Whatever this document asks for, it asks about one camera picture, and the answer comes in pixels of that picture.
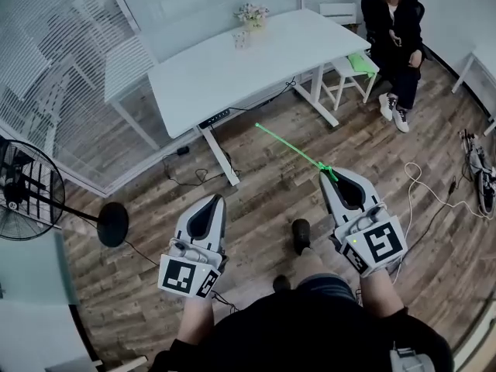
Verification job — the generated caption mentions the person's leg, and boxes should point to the person's leg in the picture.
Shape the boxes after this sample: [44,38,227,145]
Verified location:
[294,245,331,283]

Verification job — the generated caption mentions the green cloth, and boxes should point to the green cloth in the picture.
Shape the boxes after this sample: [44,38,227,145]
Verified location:
[346,51,380,80]

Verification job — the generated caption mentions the person's left forearm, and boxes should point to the person's left forearm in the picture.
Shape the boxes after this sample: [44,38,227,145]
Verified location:
[176,291,219,349]

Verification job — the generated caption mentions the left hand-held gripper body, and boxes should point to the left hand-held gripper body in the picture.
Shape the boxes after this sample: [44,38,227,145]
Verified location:
[157,231,229,300]

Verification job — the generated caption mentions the white wooden stool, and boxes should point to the white wooden stool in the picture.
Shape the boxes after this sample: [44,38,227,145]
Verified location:
[319,51,380,111]

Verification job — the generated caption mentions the person's grey shorts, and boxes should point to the person's grey shorts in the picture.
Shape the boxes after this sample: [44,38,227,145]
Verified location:
[297,272,357,302]

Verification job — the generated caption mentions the person's dark shoe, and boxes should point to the person's dark shoe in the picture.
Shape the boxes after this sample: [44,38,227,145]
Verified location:
[291,218,313,256]
[272,274,292,293]

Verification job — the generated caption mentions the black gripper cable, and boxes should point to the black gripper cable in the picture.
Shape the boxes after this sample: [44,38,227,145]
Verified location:
[210,289,242,312]

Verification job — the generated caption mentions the potted pink flowers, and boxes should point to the potted pink flowers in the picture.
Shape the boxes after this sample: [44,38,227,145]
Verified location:
[232,2,271,33]

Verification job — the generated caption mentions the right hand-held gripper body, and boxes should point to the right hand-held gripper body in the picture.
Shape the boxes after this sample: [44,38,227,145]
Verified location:
[328,202,408,278]

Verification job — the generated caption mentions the thin black cable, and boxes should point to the thin black cable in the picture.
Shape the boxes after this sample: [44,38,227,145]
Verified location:
[421,174,470,243]

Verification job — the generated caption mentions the white chair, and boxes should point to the white chair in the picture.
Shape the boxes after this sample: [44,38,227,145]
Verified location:
[319,1,364,27]

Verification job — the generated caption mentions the black desk control panel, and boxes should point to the black desk control panel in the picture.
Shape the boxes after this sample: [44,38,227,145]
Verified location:
[198,108,233,128]

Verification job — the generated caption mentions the white standing desk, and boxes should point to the white standing desk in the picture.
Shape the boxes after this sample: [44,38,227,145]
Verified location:
[146,7,373,188]

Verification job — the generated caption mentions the black and white folded equipment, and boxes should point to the black and white folded equipment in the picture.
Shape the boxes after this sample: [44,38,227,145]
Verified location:
[458,129,496,221]

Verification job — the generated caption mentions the person's black shirt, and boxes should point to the person's black shirt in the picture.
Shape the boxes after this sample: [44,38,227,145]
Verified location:
[148,284,455,372]

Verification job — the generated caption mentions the person's right forearm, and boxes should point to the person's right forearm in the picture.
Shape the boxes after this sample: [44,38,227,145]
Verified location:
[357,264,408,322]

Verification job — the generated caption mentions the white side table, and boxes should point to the white side table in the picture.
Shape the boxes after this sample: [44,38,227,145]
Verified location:
[450,50,496,138]

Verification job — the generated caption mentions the white floor cable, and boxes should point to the white floor cable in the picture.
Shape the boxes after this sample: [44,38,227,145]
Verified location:
[387,162,496,284]

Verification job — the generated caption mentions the grey chest-mounted device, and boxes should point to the grey chest-mounted device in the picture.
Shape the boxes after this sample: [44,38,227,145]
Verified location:
[388,341,428,372]

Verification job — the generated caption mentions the black standing fan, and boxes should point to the black standing fan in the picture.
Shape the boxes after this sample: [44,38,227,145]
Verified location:
[0,138,131,249]

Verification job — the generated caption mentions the black floor cable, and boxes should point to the black floor cable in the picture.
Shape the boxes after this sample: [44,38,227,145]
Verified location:
[161,151,242,188]

